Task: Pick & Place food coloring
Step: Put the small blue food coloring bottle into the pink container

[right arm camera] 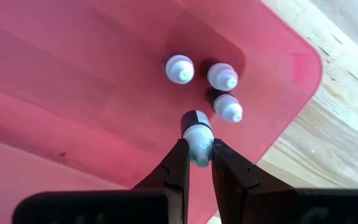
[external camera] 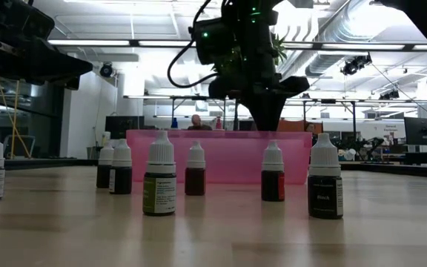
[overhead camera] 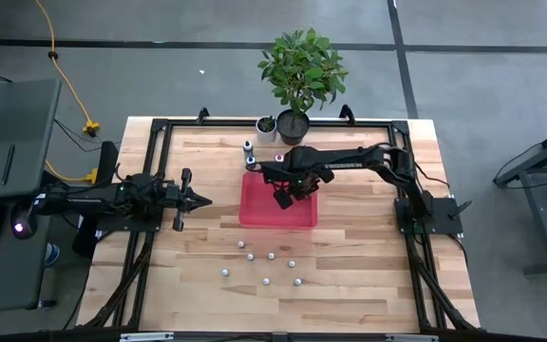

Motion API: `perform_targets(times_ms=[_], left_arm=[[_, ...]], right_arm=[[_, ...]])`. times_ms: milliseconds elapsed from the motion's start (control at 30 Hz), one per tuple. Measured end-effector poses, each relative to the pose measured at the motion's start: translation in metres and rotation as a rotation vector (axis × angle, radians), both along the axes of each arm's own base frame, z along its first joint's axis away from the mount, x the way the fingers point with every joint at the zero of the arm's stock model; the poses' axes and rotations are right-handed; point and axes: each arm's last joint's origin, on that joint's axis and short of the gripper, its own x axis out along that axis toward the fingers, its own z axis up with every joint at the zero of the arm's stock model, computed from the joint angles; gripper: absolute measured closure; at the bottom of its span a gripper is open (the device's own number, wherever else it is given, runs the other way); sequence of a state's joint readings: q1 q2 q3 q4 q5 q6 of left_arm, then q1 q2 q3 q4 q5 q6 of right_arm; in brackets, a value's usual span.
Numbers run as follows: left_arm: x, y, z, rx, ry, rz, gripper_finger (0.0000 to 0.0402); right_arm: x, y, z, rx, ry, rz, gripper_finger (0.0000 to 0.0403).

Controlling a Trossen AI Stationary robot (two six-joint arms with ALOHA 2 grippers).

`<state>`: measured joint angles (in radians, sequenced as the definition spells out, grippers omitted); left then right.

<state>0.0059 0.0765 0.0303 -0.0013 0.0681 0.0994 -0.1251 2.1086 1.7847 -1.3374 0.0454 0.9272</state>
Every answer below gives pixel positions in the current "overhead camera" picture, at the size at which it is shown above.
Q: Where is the black pen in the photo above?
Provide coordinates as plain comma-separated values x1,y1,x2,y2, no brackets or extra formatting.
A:
0,143,16,187

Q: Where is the yellow extension cable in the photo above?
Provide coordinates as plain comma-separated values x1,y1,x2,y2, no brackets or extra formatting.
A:
33,0,102,185

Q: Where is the pink translucent plastic bin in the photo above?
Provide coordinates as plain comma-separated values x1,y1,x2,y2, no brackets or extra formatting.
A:
238,172,320,230

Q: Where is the silver aluminium bracket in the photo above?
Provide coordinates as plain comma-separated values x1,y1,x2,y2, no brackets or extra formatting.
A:
385,333,440,342
119,332,175,342

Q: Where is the black aluminium rig frame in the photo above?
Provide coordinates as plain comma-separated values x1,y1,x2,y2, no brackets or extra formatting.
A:
76,117,481,333

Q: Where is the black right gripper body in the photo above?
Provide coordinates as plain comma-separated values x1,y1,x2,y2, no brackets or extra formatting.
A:
258,162,336,211

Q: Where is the black box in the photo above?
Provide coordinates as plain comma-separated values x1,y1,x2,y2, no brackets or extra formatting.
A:
71,213,103,260

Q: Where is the blue shoe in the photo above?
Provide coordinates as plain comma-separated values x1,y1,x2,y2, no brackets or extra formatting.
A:
44,241,61,267

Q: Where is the black computer mouse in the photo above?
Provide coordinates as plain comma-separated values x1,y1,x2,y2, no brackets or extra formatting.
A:
10,206,37,240

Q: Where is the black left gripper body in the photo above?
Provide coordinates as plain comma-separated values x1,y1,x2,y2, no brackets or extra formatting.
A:
162,168,194,234

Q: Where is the grey side desk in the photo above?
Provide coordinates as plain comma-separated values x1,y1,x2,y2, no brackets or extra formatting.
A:
0,78,64,314

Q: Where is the black rounded panel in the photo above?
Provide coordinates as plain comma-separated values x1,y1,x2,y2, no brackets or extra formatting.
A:
96,140,120,189

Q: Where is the green tree in black pot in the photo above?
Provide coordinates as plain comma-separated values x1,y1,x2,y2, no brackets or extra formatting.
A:
256,28,349,146

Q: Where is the small plant in white pot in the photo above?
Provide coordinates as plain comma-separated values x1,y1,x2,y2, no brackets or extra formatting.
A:
255,115,278,144

